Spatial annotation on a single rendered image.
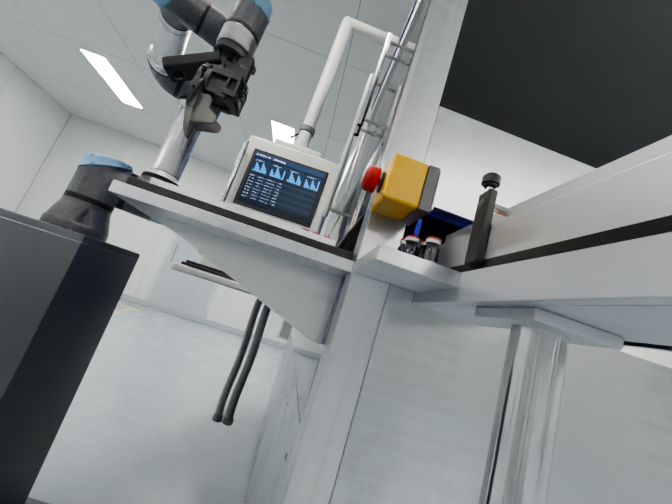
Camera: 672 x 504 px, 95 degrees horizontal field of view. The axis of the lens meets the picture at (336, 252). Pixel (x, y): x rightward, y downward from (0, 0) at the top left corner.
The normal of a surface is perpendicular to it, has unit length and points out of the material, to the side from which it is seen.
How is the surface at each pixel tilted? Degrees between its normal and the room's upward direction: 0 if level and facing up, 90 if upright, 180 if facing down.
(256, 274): 90
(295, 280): 90
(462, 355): 90
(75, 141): 90
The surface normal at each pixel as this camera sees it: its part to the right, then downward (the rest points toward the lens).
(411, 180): 0.14, -0.17
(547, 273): -0.94, -0.32
